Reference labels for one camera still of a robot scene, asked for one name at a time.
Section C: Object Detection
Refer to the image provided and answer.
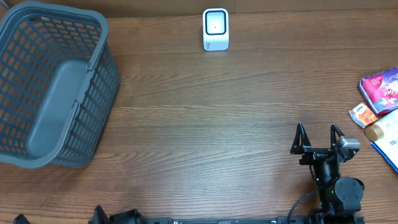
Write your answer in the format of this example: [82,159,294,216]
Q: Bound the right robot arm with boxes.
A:
[286,123,365,223]

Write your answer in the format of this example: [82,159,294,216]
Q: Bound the small orange box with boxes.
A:
[348,102,379,128]

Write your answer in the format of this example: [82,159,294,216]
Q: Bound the purple red tissue pack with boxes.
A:
[358,67,397,115]

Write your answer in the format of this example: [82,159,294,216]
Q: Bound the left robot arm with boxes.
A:
[88,205,147,224]

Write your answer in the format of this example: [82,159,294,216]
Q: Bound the white bamboo print tube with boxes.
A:
[365,110,397,141]

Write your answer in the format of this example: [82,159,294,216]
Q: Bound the white barcode scanner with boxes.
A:
[202,8,229,51]

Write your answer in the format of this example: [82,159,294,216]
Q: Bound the grey plastic shopping basket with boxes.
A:
[1,2,120,169]

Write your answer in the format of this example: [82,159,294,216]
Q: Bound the yellow snack bag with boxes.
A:
[371,132,397,174]

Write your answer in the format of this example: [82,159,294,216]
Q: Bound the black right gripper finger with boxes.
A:
[290,123,312,154]
[330,123,344,146]

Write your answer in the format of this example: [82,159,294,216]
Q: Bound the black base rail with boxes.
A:
[88,216,365,224]

